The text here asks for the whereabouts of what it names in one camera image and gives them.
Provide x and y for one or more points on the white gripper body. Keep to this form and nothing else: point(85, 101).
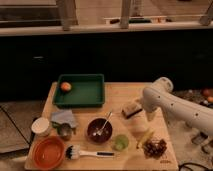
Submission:
point(139, 125)

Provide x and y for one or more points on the wooden eraser with black felt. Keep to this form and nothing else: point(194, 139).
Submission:
point(131, 109)

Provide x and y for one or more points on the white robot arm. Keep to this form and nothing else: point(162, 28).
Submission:
point(159, 94)

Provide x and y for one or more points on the green plastic tray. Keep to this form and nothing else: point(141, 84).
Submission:
point(87, 90)

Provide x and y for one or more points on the yellow banana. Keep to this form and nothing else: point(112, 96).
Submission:
point(145, 138)

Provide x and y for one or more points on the wooden cutting board table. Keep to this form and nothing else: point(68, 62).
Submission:
point(131, 159)

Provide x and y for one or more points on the green plastic cup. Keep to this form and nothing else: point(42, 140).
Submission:
point(121, 142)

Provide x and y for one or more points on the bunch of dark grapes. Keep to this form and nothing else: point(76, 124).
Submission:
point(154, 148)

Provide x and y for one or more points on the metal spoon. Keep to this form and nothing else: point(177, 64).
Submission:
point(99, 132)

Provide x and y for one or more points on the dark brown bowl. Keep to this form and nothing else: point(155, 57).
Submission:
point(95, 125)

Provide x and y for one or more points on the white dish brush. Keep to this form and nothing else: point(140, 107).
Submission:
point(75, 152)

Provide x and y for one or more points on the blue-grey cloth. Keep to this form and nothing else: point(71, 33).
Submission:
point(64, 116)

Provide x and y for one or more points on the small metal cup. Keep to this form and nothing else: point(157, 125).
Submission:
point(64, 131)

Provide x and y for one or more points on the orange fruit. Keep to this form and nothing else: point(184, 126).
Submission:
point(65, 86)

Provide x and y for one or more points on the orange plastic bowl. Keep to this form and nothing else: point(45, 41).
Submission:
point(48, 153)

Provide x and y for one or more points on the white paper cup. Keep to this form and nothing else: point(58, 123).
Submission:
point(41, 126)

